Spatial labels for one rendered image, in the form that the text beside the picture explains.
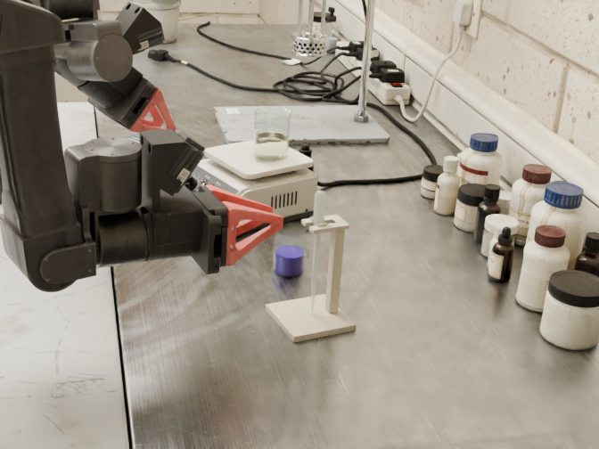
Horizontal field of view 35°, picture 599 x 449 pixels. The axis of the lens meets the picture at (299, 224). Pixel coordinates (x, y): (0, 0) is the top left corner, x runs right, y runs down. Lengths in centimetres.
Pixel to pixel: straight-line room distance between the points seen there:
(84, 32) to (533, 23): 75
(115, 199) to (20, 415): 23
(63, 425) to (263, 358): 23
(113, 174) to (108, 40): 28
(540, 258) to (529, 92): 48
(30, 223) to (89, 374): 20
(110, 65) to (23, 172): 31
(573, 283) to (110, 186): 54
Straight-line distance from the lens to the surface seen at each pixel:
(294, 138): 170
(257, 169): 133
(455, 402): 102
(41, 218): 91
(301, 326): 110
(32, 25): 84
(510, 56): 167
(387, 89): 196
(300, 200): 137
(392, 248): 133
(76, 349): 107
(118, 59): 118
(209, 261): 98
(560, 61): 153
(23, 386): 102
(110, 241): 96
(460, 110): 175
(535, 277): 120
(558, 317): 113
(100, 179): 94
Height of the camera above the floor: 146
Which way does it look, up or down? 24 degrees down
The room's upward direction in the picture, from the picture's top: 4 degrees clockwise
